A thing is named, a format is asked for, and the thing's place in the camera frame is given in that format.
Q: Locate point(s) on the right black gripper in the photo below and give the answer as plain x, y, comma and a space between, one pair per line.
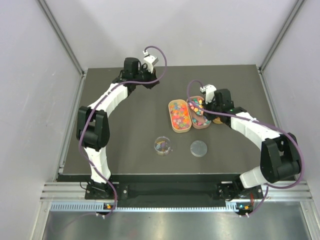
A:
208, 116

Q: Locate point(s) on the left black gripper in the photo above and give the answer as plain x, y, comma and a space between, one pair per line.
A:
149, 79

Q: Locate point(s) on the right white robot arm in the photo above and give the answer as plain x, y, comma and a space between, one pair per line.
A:
279, 157

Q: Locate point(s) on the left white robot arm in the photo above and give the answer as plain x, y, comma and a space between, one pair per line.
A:
92, 129

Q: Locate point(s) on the yellow tray mixed candies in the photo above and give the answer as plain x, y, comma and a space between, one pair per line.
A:
217, 121

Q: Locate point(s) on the orange tray translucent star candies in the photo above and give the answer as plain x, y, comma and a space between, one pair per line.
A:
179, 116

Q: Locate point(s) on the round grey jar lid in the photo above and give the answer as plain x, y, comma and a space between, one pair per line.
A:
198, 148

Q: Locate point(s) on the clear round plastic jar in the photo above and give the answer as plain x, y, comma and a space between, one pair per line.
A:
162, 146

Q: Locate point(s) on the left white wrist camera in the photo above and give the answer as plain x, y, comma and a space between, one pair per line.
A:
150, 61

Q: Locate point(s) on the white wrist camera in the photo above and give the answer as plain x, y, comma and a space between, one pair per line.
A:
209, 92
150, 61

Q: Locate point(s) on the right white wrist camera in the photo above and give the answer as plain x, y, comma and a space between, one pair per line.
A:
209, 92

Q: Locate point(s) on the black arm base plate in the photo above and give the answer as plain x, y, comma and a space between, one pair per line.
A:
220, 186

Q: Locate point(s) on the aluminium frame rail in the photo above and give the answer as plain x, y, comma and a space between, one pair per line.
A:
75, 191

